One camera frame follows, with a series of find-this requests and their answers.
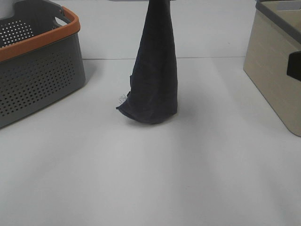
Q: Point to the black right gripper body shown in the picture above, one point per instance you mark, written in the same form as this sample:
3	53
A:
294	65

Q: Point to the dark grey towel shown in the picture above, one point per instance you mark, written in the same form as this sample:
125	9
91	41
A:
152	98

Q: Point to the beige bin grey rim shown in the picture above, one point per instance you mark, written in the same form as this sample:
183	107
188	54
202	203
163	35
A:
276	33

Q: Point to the grey perforated basket orange rim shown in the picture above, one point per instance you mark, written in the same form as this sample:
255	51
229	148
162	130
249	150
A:
40	58

